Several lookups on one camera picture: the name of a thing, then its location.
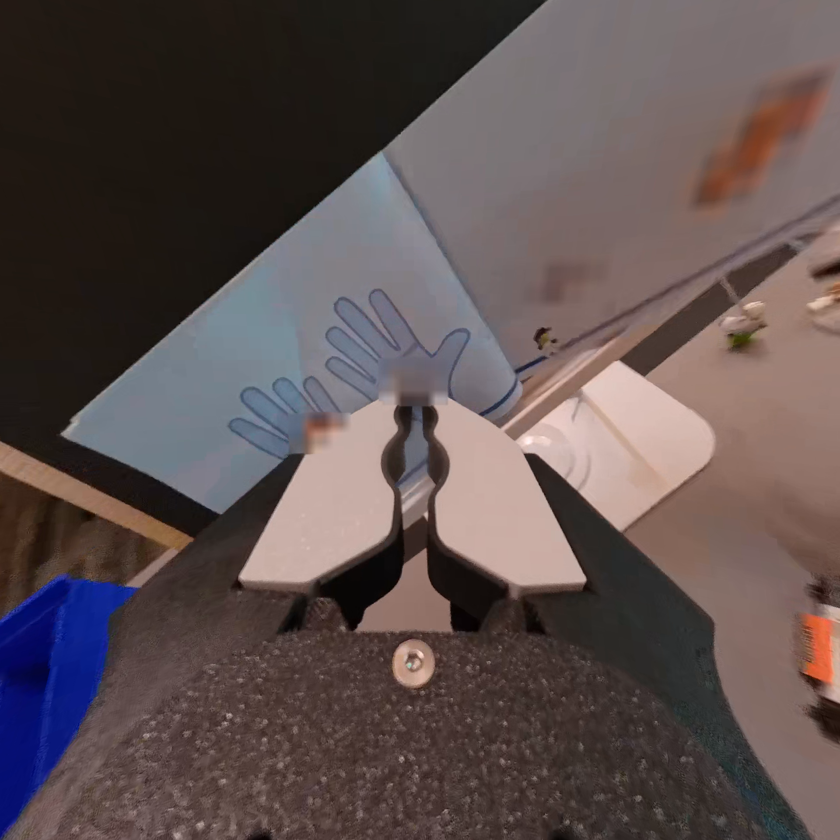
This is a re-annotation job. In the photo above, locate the orange white lego car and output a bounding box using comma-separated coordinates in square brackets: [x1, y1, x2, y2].
[794, 571, 840, 742]

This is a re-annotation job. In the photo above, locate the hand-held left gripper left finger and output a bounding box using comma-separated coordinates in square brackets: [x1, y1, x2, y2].
[239, 401, 408, 614]

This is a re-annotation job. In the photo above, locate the instruction booklet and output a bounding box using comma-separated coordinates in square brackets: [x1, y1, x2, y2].
[59, 0, 840, 515]

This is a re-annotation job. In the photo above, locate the blue storage bin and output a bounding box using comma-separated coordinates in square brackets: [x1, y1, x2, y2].
[0, 575, 139, 830]

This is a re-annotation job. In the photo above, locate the green minifigure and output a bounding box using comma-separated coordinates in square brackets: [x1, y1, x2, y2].
[721, 302, 770, 351]

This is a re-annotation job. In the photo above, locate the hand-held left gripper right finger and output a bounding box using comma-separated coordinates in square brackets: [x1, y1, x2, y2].
[427, 402, 589, 614]

